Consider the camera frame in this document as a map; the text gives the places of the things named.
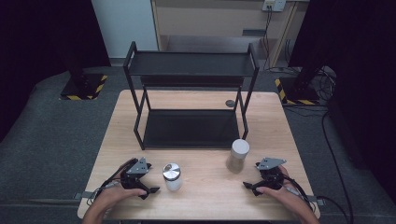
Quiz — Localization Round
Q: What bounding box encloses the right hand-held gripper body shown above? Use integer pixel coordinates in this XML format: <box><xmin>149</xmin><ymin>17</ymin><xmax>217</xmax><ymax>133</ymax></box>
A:
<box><xmin>255</xmin><ymin>157</ymin><xmax>288</xmax><ymax>190</ymax></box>

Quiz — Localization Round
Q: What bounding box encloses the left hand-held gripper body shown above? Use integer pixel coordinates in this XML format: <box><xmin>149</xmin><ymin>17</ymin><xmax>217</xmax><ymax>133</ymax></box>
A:
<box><xmin>120</xmin><ymin>157</ymin><xmax>153</xmax><ymax>191</ymax></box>

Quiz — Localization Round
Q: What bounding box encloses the glass jar with metal lid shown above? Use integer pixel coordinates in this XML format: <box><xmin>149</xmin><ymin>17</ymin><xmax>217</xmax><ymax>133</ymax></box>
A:
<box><xmin>162</xmin><ymin>162</ymin><xmax>184</xmax><ymax>191</ymax></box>

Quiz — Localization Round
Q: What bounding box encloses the glass jar with white lid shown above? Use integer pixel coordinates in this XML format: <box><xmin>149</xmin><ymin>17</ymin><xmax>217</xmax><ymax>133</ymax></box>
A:
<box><xmin>226</xmin><ymin>138</ymin><xmax>250</xmax><ymax>174</ymax></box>

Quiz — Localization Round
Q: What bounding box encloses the black two-tier metal rack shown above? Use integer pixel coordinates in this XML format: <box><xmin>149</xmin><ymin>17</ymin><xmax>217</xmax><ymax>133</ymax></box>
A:
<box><xmin>122</xmin><ymin>41</ymin><xmax>261</xmax><ymax>151</ymax></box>

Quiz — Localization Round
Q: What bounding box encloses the person's left hand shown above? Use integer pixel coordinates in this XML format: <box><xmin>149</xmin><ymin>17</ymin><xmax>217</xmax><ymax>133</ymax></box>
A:
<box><xmin>94</xmin><ymin>188</ymin><xmax>148</xmax><ymax>218</ymax></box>

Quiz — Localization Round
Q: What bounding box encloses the person's right hand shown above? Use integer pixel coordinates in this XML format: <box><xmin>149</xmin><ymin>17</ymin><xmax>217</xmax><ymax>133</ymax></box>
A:
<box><xmin>255</xmin><ymin>165</ymin><xmax>304</xmax><ymax>214</ymax></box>

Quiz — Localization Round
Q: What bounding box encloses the grey table clamp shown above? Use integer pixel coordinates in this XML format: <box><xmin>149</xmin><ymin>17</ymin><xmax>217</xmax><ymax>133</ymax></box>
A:
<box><xmin>74</xmin><ymin>190</ymin><xmax>96</xmax><ymax>200</ymax></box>
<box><xmin>307</xmin><ymin>195</ymin><xmax>326</xmax><ymax>206</ymax></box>

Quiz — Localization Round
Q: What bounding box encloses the black stand with striped base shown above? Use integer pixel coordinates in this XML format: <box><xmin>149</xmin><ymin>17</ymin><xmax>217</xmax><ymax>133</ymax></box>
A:
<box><xmin>274</xmin><ymin>54</ymin><xmax>331</xmax><ymax>106</ymax></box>
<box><xmin>59</xmin><ymin>73</ymin><xmax>109</xmax><ymax>101</ymax></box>

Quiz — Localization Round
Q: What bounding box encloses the black curtain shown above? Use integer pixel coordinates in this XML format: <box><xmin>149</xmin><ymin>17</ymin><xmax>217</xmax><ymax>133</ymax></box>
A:
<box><xmin>288</xmin><ymin>0</ymin><xmax>396</xmax><ymax>195</ymax></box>
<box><xmin>0</xmin><ymin>0</ymin><xmax>111</xmax><ymax>143</ymax></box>

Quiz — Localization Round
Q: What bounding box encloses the light wooden cabinet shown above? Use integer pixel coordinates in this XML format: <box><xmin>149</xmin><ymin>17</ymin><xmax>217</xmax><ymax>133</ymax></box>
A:
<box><xmin>150</xmin><ymin>0</ymin><xmax>311</xmax><ymax>68</ymax></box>

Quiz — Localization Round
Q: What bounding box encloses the left hand-held gripper cable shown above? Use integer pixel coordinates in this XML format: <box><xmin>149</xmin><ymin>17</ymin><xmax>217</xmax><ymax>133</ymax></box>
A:
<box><xmin>87</xmin><ymin>157</ymin><xmax>138</xmax><ymax>206</ymax></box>

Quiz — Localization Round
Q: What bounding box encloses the hand-held gripper cable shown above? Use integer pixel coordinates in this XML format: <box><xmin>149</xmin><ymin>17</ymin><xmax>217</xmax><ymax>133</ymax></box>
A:
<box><xmin>281</xmin><ymin>174</ymin><xmax>316</xmax><ymax>213</ymax></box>
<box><xmin>87</xmin><ymin>157</ymin><xmax>138</xmax><ymax>206</ymax></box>

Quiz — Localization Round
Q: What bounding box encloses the right hand-held gripper cable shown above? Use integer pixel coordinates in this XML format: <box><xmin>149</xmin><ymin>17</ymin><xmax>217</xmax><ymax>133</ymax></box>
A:
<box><xmin>281</xmin><ymin>174</ymin><xmax>316</xmax><ymax>213</ymax></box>

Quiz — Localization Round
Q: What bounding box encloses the long black floor cable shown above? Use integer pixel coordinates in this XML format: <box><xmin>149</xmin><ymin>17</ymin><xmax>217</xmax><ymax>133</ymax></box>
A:
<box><xmin>316</xmin><ymin>111</ymin><xmax>355</xmax><ymax>224</ymax></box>

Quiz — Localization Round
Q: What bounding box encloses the tangle of cables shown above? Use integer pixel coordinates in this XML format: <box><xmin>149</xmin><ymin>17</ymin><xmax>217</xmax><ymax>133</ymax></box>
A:
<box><xmin>316</xmin><ymin>65</ymin><xmax>338</xmax><ymax>103</ymax></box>

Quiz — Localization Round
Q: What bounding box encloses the black cable from outlet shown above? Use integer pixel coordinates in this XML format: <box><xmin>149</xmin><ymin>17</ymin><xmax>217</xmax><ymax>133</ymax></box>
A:
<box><xmin>262</xmin><ymin>6</ymin><xmax>274</xmax><ymax>70</ymax></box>

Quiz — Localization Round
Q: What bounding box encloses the white wall power outlet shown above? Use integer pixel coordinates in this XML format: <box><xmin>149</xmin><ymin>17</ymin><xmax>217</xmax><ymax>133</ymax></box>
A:
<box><xmin>262</xmin><ymin>0</ymin><xmax>287</xmax><ymax>13</ymax></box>

